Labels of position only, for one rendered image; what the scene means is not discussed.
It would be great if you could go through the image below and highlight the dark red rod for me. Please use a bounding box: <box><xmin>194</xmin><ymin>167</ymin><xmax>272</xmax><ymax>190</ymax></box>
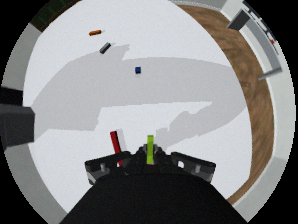
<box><xmin>110</xmin><ymin>131</ymin><xmax>122</xmax><ymax>166</ymax></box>

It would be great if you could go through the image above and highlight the lime green rod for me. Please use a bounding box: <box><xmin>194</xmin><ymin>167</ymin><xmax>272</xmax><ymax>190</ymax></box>
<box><xmin>147</xmin><ymin>135</ymin><xmax>154</xmax><ymax>164</ymax></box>

